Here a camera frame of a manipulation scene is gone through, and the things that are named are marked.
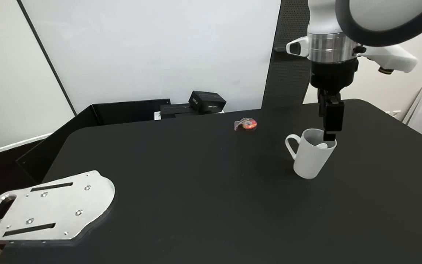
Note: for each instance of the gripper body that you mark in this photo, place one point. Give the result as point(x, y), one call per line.
point(333, 75)

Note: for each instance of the white spoon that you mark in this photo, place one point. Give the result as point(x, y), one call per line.
point(322, 146)

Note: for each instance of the grey mug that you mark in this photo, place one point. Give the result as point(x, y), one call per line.
point(311, 161)

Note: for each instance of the black perforated panel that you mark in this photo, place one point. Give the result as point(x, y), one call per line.
point(288, 73)

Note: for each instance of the flat black box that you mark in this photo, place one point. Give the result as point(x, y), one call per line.
point(176, 110)

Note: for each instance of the black open bin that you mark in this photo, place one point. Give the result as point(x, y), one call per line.
point(86, 121)

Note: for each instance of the silver metal plate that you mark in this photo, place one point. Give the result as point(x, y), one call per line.
point(50, 209)

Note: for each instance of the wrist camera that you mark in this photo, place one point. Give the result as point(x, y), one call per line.
point(296, 47)

